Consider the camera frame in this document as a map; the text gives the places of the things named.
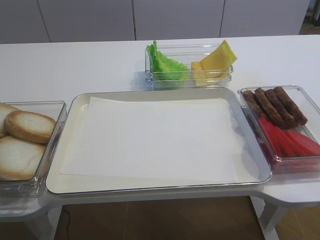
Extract white paper sheet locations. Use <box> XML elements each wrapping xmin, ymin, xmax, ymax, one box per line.
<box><xmin>60</xmin><ymin>97</ymin><xmax>244</xmax><ymax>183</ymax></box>

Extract clear left bread container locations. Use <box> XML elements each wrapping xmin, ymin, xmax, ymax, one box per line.
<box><xmin>0</xmin><ymin>101</ymin><xmax>67</xmax><ymax>197</ymax></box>

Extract brown patty leftmost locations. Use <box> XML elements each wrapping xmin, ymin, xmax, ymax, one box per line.
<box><xmin>242</xmin><ymin>90</ymin><xmax>265</xmax><ymax>118</ymax></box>

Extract red tomato slice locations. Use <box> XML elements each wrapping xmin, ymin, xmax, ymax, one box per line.
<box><xmin>274</xmin><ymin>126</ymin><xmax>304</xmax><ymax>157</ymax></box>
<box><xmin>259</xmin><ymin>117</ymin><xmax>285</xmax><ymax>157</ymax></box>
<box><xmin>285</xmin><ymin>129</ymin><xmax>320</xmax><ymax>156</ymax></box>

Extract toasted bun front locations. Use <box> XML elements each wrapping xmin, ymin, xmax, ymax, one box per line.
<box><xmin>0</xmin><ymin>136</ymin><xmax>46</xmax><ymax>181</ymax></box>

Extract toasted bun half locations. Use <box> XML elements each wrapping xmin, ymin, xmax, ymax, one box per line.
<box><xmin>3</xmin><ymin>110</ymin><xmax>56</xmax><ymax>144</ymax></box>

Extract clear lettuce cheese container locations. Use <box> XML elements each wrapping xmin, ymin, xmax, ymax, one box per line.
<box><xmin>145</xmin><ymin>44</ymin><xmax>234</xmax><ymax>90</ymax></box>

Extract red tomato slice right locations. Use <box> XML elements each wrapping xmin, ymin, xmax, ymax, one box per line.
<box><xmin>285</xmin><ymin>129</ymin><xmax>320</xmax><ymax>156</ymax></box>

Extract flat yellow cheese slices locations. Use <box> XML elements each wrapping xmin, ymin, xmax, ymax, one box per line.
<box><xmin>191</xmin><ymin>61</ymin><xmax>230</xmax><ymax>87</ymax></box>

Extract toasted bun rear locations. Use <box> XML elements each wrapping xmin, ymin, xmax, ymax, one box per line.
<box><xmin>0</xmin><ymin>102</ymin><xmax>19</xmax><ymax>138</ymax></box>

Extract clear meat tomato container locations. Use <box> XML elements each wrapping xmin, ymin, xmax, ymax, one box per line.
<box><xmin>238</xmin><ymin>85</ymin><xmax>320</xmax><ymax>174</ymax></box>

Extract brown patty rightmost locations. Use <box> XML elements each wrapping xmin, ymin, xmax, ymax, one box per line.
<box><xmin>273</xmin><ymin>86</ymin><xmax>308</xmax><ymax>126</ymax></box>

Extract black cable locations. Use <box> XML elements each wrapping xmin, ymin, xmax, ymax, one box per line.
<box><xmin>61</xmin><ymin>209</ymin><xmax>72</xmax><ymax>240</ymax></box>

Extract green lettuce leaf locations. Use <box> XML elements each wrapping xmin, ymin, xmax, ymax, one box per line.
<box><xmin>146</xmin><ymin>40</ymin><xmax>189</xmax><ymax>81</ymax></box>

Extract upright yellow cheese slice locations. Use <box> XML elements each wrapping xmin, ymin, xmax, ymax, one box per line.
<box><xmin>200</xmin><ymin>40</ymin><xmax>238</xmax><ymax>71</ymax></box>

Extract red tomato slice left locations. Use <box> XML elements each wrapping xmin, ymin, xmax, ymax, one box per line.
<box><xmin>259</xmin><ymin>117</ymin><xmax>285</xmax><ymax>157</ymax></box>

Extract white serving tray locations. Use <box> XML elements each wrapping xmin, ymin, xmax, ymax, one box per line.
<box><xmin>46</xmin><ymin>88</ymin><xmax>272</xmax><ymax>195</ymax></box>

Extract red tomato slice middle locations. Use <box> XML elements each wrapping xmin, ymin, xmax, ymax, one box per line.
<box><xmin>274</xmin><ymin>126</ymin><xmax>304</xmax><ymax>157</ymax></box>

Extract brown patty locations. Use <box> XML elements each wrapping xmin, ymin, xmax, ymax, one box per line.
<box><xmin>242</xmin><ymin>90</ymin><xmax>265</xmax><ymax>118</ymax></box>
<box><xmin>254</xmin><ymin>87</ymin><xmax>288</xmax><ymax>129</ymax></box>
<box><xmin>273</xmin><ymin>86</ymin><xmax>308</xmax><ymax>126</ymax></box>
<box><xmin>265</xmin><ymin>89</ymin><xmax>297</xmax><ymax>129</ymax></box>

